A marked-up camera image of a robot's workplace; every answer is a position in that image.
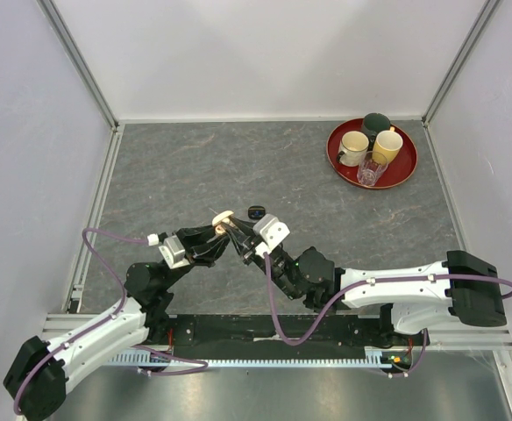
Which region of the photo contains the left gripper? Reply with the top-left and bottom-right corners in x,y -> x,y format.
160,223 -> 231,291

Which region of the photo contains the black earbud charging case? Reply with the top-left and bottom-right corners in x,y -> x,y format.
247,205 -> 267,220

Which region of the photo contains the white earbud charging case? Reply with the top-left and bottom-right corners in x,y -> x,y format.
211,210 -> 234,236

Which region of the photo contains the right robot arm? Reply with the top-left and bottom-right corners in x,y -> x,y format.
212,211 -> 507,346

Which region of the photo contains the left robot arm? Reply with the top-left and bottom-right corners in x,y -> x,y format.
3,225 -> 230,420

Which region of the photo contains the clear drinking glass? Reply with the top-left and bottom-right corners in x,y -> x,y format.
357,151 -> 388,187

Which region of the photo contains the red round tray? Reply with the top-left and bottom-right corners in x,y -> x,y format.
326,118 -> 417,190

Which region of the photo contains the dark green mug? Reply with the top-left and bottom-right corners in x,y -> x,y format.
360,112 -> 391,140

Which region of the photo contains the yellow mug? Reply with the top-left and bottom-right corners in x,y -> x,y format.
372,130 -> 403,165

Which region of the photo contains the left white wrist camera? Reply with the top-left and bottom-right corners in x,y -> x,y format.
159,235 -> 189,269

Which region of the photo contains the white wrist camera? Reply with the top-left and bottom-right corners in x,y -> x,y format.
159,235 -> 189,269
253,214 -> 290,258

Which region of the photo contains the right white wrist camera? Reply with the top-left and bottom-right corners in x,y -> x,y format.
253,214 -> 290,258

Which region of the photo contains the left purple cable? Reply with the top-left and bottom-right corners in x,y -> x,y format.
12,227 -> 209,416

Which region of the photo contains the white mug black handle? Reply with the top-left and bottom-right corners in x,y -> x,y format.
336,131 -> 369,168

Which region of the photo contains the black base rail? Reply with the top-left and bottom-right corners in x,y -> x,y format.
163,313 -> 430,350

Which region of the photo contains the white cable duct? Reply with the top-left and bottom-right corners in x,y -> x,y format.
105,348 -> 412,369

